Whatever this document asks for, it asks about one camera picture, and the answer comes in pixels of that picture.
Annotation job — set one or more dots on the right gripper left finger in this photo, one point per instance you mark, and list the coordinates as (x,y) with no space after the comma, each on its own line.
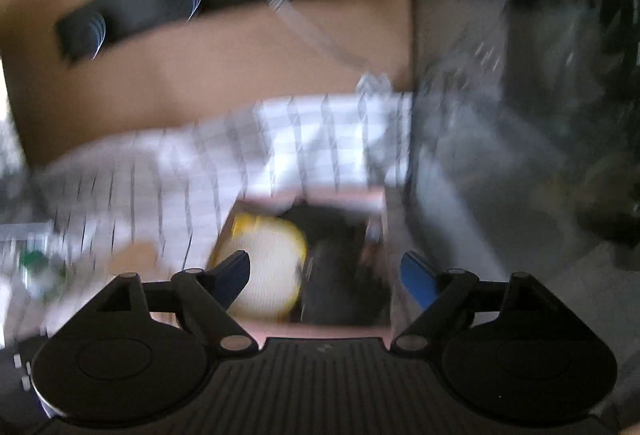
(205,297)

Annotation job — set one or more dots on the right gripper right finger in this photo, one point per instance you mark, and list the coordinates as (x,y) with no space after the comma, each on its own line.
(446,301)

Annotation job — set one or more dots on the yellow rimmed round pad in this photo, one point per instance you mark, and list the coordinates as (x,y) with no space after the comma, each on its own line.
(278,252)

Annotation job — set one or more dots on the black plush toy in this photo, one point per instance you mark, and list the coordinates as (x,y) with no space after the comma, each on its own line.
(342,280)

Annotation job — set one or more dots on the white checkered tablecloth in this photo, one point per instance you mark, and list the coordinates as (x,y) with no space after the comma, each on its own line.
(174,188)

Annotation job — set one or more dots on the pink cardboard box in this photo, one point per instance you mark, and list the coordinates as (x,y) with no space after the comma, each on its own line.
(371,204)

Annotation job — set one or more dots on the grey metal cabinet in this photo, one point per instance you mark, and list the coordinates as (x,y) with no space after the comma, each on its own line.
(524,154)

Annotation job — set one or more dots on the green lid jar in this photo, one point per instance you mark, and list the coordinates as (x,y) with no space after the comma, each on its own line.
(42,275)

